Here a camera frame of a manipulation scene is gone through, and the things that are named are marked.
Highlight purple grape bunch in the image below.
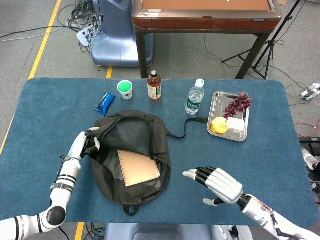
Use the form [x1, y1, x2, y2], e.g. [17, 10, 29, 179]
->
[223, 92, 253, 120]

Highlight steel tray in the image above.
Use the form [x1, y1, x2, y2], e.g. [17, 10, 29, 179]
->
[206, 90, 252, 143]

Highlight clear water bottle green label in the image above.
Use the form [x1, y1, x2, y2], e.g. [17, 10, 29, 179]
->
[184, 78, 206, 116]

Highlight grey robot torso base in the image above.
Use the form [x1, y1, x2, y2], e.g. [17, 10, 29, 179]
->
[103, 223, 241, 240]

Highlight blue table mat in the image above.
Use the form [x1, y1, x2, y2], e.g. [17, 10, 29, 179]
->
[0, 77, 320, 228]

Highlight brown mahjong table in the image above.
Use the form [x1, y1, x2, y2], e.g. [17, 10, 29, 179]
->
[131, 0, 283, 80]

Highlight black fabric backpack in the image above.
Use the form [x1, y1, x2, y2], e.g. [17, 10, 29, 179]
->
[89, 109, 209, 217]

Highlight blue snack packet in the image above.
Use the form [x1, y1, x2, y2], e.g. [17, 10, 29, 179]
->
[94, 92, 117, 117]

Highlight yellow pear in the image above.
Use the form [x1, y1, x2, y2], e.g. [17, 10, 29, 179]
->
[209, 116, 230, 135]

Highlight white rectangular block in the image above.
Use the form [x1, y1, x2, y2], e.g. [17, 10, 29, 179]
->
[226, 117, 245, 132]

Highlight tangled floor cables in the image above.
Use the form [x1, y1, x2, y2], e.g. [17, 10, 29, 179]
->
[57, 0, 105, 53]

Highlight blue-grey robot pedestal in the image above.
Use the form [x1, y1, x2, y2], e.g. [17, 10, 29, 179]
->
[91, 0, 155, 68]

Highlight red floor cable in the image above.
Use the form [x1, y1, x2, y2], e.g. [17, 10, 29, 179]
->
[294, 121, 320, 138]

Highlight amber tea bottle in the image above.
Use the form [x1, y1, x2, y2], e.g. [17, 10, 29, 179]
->
[146, 70, 163, 103]

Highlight paper cup with green drink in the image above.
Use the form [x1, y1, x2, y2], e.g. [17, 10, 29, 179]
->
[116, 79, 134, 101]

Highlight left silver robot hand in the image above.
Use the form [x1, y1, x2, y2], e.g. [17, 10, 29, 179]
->
[67, 126, 102, 162]

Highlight white power strip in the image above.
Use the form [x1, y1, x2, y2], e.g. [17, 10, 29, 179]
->
[299, 83, 320, 101]
[76, 27, 97, 47]

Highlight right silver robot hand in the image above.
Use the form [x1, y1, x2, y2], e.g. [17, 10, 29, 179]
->
[182, 166, 245, 206]

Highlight white sneaker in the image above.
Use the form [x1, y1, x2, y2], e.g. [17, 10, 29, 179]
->
[301, 148, 320, 176]

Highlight kraft spiral notebook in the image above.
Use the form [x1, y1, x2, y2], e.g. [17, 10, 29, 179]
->
[116, 149, 161, 188]

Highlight black tripod stand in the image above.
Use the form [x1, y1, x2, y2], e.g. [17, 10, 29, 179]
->
[221, 0, 303, 80]

